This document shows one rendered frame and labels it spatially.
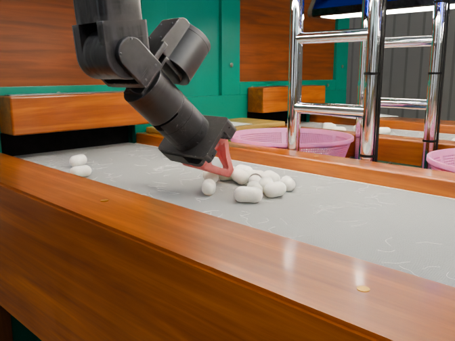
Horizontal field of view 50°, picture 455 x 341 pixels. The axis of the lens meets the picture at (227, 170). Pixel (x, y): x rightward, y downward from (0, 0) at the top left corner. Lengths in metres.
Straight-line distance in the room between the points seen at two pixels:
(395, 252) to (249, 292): 0.19
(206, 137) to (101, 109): 0.42
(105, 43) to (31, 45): 0.50
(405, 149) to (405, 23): 1.42
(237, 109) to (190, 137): 0.74
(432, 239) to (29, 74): 0.79
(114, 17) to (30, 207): 0.23
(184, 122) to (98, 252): 0.22
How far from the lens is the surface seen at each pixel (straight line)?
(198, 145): 0.64
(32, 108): 0.96
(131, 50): 0.56
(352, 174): 0.76
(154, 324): 0.44
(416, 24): 2.43
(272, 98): 1.38
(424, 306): 0.33
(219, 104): 1.31
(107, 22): 0.55
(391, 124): 1.48
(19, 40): 1.04
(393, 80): 2.46
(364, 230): 0.54
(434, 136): 1.03
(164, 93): 0.60
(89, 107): 1.01
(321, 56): 1.69
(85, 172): 0.79
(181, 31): 0.63
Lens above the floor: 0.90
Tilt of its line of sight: 11 degrees down
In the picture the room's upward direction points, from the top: straight up
